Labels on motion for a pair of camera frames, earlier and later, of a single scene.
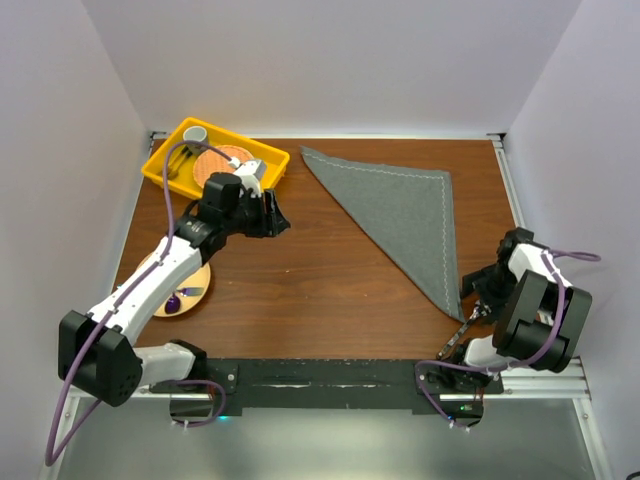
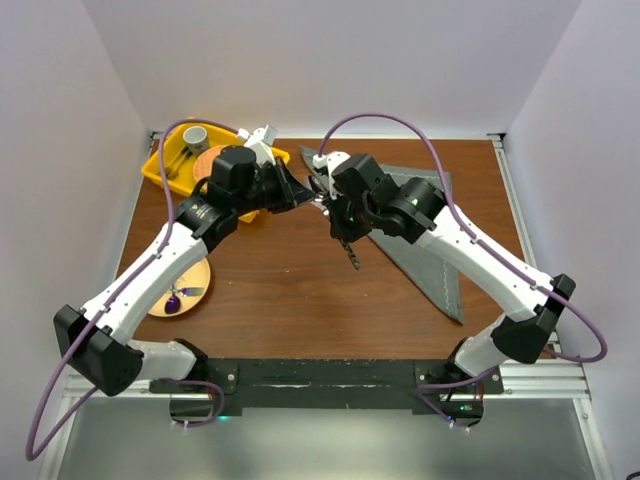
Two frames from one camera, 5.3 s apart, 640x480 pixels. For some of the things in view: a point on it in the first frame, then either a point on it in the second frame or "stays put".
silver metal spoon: (449, 343) → (351, 254)
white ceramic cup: (195, 133) stays put
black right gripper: (480, 279) → (339, 229)
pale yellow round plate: (200, 278) stays put
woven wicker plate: (209, 162) stays put
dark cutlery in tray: (184, 154) stays put
